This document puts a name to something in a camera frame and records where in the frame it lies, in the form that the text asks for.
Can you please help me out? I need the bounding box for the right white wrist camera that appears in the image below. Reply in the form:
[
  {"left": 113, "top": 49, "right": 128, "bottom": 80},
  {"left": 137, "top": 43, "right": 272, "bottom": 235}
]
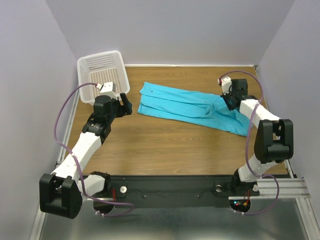
[{"left": 217, "top": 76, "right": 232, "bottom": 95}]

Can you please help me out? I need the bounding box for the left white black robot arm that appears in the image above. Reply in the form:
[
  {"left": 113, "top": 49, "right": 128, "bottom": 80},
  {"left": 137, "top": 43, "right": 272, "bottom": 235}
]
[{"left": 39, "top": 93, "right": 132, "bottom": 219}]

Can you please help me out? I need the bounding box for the turquoise t shirt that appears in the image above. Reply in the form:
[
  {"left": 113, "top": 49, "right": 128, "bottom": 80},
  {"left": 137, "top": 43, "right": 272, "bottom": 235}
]
[{"left": 137, "top": 82, "right": 249, "bottom": 137}]

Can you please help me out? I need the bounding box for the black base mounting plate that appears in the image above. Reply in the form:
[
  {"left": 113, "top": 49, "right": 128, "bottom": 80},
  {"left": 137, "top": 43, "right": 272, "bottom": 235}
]
[{"left": 94, "top": 175, "right": 260, "bottom": 209}]

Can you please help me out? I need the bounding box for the white plastic perforated basket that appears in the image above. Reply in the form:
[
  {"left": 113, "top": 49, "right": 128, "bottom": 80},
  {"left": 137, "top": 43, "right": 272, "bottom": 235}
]
[{"left": 77, "top": 50, "right": 130, "bottom": 100}]

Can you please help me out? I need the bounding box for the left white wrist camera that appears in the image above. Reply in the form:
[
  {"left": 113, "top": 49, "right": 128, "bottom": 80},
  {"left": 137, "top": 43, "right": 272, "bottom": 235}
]
[{"left": 96, "top": 81, "right": 117, "bottom": 99}]

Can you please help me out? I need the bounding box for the aluminium frame rail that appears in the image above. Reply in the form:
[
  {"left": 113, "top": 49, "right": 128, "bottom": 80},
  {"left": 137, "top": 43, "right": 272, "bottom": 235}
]
[{"left": 29, "top": 65, "right": 87, "bottom": 240}]

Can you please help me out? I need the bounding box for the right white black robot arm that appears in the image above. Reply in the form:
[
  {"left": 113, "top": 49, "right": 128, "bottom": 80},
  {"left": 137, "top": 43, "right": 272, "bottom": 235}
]
[{"left": 218, "top": 76, "right": 294, "bottom": 195}]

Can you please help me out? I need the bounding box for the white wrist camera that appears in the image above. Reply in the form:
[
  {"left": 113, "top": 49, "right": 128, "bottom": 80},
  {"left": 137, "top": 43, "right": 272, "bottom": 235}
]
[
  {"left": 217, "top": 76, "right": 232, "bottom": 95},
  {"left": 96, "top": 81, "right": 117, "bottom": 99}
]

